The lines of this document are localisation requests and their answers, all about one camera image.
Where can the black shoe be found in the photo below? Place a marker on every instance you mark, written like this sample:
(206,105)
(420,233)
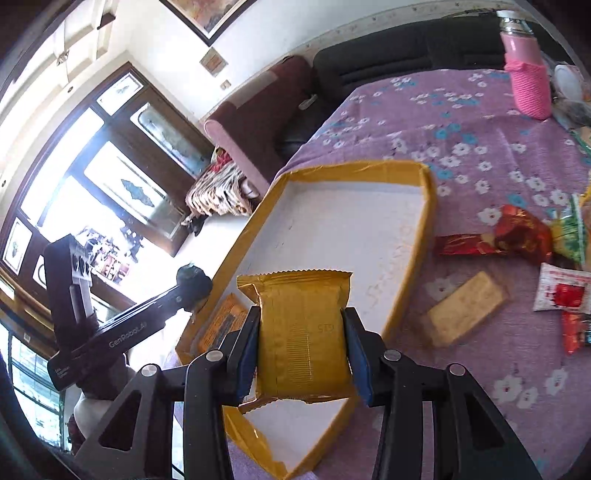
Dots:
(197,225)

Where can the maroon sofa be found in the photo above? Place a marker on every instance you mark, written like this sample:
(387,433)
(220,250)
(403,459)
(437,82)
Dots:
(258,115)

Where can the shiny red snack packet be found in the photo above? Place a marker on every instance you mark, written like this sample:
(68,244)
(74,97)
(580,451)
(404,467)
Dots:
(517,230)

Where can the orange snack packet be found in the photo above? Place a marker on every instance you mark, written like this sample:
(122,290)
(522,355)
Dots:
(221,323)

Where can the white and red snack packet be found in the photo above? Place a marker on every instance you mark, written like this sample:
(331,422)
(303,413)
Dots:
(561,286)

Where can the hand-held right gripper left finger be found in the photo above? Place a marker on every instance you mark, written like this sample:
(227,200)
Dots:
(244,355)

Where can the patterned blanket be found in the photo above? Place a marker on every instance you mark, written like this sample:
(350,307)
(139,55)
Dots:
(217,189)

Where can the small wall plaque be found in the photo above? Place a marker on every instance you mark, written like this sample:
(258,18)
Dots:
(213,62)

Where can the framed painting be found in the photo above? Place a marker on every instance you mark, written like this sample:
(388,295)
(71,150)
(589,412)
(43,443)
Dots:
(207,14)

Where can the green snack packet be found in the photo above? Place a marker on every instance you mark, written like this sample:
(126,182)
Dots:
(570,235)

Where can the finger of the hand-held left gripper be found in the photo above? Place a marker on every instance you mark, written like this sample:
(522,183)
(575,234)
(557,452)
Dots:
(191,284)

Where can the wooden glass door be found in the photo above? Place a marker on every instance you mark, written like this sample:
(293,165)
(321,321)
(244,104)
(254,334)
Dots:
(121,121)

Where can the grey remote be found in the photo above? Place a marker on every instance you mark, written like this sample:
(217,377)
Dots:
(308,102)

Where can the gold bar-shaped snack packet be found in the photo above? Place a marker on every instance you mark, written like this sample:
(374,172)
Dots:
(461,309)

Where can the small red snack packet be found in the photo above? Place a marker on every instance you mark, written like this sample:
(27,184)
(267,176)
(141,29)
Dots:
(572,332)

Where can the gold foil snack packet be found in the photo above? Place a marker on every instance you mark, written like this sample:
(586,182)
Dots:
(300,323)

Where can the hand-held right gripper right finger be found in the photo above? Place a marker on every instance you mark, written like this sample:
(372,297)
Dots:
(358,364)

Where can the black sofa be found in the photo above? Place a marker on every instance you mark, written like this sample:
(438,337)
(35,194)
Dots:
(369,60)

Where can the yellow-taped cardboard tray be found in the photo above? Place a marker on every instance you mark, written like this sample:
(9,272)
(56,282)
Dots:
(346,230)

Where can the pink bottle with knitted sleeve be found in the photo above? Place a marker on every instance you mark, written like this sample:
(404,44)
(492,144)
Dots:
(526,83)

